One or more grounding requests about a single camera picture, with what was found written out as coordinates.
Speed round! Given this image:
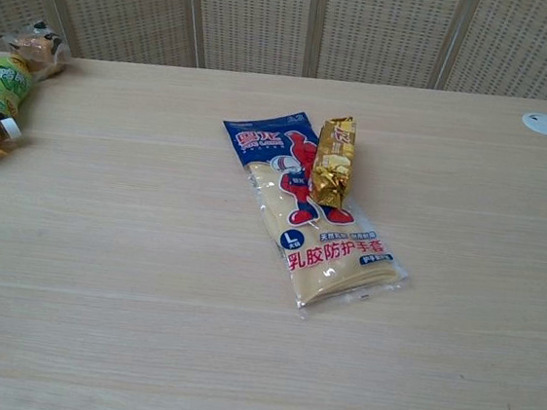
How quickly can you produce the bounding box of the green label drink bottle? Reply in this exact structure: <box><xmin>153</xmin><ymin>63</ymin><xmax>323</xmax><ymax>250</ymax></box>
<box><xmin>0</xmin><ymin>52</ymin><xmax>37</xmax><ymax>125</ymax></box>

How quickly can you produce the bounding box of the gold snack wrapper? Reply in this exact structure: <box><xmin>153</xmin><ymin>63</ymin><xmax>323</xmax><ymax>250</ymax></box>
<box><xmin>306</xmin><ymin>113</ymin><xmax>360</xmax><ymax>210</ymax></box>

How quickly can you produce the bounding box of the white round grommet cap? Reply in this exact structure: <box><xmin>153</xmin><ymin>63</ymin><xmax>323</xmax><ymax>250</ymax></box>
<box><xmin>520</xmin><ymin>111</ymin><xmax>547</xmax><ymax>136</ymax></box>

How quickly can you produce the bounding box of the latex gloves package blue header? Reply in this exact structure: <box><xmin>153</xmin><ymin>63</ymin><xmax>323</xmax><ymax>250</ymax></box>
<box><xmin>202</xmin><ymin>106</ymin><xmax>425</xmax><ymax>323</ymax></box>

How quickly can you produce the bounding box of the woven rattan folding screen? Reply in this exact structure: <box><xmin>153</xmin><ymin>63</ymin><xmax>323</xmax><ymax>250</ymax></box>
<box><xmin>0</xmin><ymin>0</ymin><xmax>547</xmax><ymax>110</ymax></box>

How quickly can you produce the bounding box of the clear bag brown snack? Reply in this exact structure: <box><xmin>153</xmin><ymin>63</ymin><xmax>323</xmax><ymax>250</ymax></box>
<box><xmin>0</xmin><ymin>17</ymin><xmax>74</xmax><ymax>85</ymax></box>

